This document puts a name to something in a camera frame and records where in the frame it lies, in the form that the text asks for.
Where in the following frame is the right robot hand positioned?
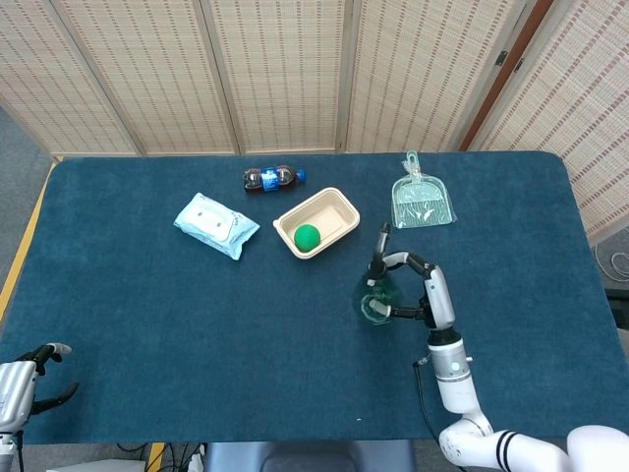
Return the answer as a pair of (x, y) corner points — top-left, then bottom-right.
(366, 251), (457, 330)

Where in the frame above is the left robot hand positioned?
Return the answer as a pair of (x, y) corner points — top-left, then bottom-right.
(0, 342), (81, 433)

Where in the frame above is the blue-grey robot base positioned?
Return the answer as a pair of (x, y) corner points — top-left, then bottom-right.
(202, 440), (417, 472)

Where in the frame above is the cola bottle blue label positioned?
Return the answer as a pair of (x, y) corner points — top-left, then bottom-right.
(242, 165), (310, 195)

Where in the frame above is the light green dustpan set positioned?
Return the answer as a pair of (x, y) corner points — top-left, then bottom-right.
(390, 149), (456, 229)

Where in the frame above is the beige rectangular tray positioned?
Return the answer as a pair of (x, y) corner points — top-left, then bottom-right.
(272, 187), (362, 260)

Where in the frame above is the green ball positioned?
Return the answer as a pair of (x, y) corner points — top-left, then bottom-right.
(293, 223), (322, 254)

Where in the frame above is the yellow floor tape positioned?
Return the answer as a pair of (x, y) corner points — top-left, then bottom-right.
(0, 155), (64, 310)

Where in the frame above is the blue table cloth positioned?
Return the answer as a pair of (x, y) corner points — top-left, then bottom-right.
(0, 150), (621, 445)

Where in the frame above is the wet wipes pack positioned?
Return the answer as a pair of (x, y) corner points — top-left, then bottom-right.
(172, 192), (260, 262)

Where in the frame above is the bamboo folding screen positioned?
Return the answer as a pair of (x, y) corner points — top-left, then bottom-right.
(0, 0), (629, 244)

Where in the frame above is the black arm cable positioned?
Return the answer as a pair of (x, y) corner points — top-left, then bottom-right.
(412, 358), (443, 443)

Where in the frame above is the floor cables bundle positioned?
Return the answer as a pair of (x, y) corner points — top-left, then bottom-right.
(116, 442), (207, 472)

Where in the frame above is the white coiled cable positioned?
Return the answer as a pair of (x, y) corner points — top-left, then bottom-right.
(594, 242), (629, 283)

